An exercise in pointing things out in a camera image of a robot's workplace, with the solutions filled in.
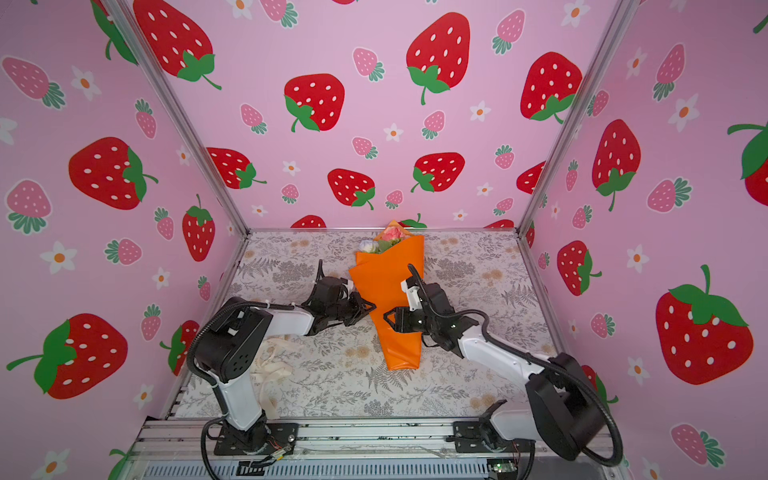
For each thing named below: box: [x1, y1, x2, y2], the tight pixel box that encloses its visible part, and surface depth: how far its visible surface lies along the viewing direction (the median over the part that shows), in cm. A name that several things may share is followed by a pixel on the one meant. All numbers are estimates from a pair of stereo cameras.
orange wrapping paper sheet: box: [348, 235, 425, 371], surface depth 93 cm
